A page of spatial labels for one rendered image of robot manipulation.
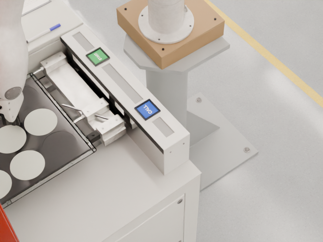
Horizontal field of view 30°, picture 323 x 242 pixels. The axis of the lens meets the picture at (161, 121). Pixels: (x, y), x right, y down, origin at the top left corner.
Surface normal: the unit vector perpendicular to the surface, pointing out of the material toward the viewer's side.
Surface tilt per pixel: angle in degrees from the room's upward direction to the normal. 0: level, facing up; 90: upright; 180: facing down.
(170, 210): 90
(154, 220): 90
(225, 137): 0
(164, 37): 3
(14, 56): 55
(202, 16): 3
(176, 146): 90
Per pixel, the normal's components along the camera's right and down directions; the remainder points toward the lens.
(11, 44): 0.59, -0.07
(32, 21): -0.02, -0.58
